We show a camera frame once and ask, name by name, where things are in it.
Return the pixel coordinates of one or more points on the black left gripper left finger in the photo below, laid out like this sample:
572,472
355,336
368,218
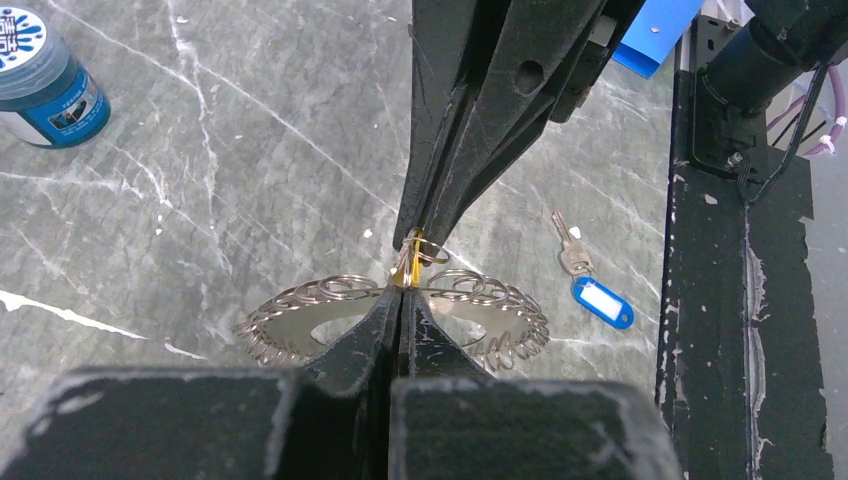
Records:
325,420

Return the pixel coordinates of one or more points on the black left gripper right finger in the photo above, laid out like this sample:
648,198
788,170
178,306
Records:
449,419

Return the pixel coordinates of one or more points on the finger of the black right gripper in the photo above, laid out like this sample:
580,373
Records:
452,46
547,58

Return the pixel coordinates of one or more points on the blue round jar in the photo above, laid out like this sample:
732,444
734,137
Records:
48,98

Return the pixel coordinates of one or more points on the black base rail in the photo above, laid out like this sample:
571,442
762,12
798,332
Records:
739,376

